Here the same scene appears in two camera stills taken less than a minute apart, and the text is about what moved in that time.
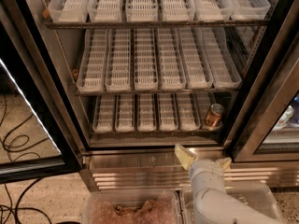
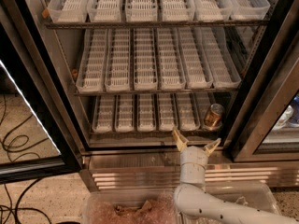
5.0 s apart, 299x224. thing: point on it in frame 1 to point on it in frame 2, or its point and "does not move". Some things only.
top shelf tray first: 70,4 does not move
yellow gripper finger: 184,156 to 180,141
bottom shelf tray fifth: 188,110 does not move
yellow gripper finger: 224,162 to 210,147
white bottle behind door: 285,118 does not move
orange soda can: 214,118 does not move
